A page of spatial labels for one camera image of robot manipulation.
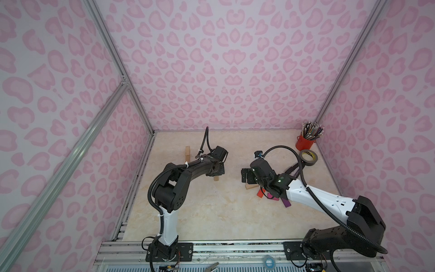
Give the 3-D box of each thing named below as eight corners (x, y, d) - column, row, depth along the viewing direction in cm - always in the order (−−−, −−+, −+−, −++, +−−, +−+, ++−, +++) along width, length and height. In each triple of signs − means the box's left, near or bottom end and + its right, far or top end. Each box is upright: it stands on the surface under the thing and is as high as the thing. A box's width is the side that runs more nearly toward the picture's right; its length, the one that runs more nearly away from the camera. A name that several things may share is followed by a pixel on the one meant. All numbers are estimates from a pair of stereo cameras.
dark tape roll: (302, 165, 104) (304, 163, 102) (297, 152, 111) (299, 149, 109) (318, 165, 104) (320, 163, 102) (312, 152, 111) (314, 149, 109)
